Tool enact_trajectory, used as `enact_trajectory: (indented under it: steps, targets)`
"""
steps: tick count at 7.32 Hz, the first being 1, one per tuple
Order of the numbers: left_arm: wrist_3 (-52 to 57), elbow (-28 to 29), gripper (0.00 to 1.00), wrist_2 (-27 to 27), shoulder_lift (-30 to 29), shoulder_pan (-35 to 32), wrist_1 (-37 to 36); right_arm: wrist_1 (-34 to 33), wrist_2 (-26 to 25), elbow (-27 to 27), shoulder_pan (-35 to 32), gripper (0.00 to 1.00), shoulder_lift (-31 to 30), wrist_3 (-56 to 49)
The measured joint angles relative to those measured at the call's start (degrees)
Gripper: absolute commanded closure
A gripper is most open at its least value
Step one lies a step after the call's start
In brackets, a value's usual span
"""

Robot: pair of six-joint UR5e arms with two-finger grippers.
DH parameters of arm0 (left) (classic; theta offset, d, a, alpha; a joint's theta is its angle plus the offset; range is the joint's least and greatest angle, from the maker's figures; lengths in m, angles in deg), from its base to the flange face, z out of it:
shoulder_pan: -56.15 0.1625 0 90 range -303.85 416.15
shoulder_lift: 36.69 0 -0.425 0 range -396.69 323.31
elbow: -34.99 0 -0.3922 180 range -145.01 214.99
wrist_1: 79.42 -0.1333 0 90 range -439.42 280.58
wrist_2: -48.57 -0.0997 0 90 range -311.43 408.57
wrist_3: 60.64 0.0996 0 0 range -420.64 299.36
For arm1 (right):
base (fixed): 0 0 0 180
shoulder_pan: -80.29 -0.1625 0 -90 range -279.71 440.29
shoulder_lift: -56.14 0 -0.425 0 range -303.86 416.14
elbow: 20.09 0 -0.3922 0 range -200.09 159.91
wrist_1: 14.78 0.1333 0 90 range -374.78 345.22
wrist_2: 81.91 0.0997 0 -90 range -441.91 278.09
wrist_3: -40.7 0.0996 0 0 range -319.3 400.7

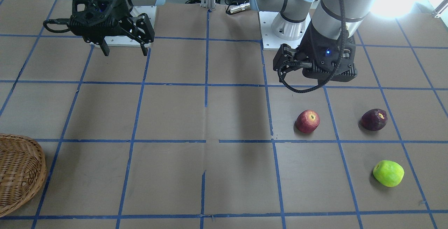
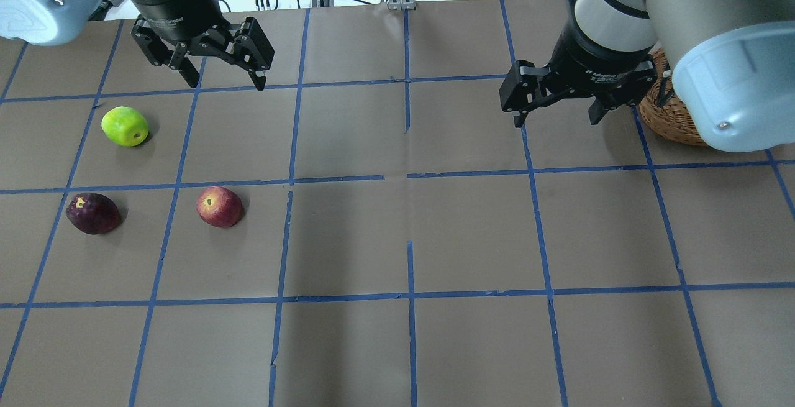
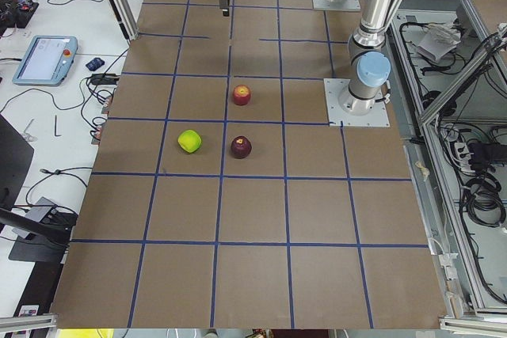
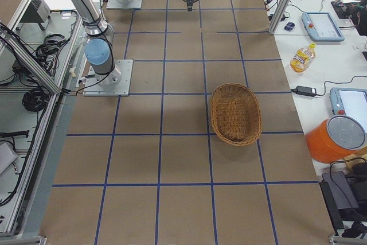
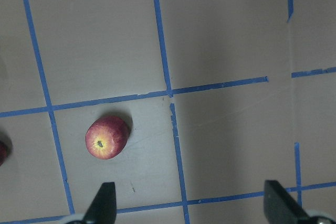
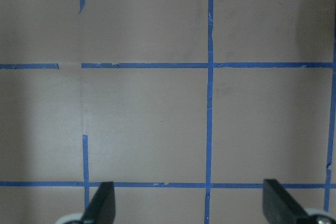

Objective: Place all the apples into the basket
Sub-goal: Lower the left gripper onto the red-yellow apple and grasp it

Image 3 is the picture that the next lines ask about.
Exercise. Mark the dark red apple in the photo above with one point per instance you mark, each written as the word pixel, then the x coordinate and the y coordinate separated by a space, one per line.
pixel 241 147

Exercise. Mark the small dark blue pouch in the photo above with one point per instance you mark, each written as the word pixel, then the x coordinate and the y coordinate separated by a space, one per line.
pixel 95 63

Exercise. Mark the blue teach pendant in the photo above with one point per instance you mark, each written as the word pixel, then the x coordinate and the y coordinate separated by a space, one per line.
pixel 47 61

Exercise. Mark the black allen key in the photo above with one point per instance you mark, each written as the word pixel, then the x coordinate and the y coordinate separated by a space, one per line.
pixel 55 129

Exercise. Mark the green apple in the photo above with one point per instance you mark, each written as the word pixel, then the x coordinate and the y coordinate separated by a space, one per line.
pixel 190 141

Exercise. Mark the black monitor stand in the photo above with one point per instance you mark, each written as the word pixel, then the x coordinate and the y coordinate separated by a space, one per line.
pixel 35 242

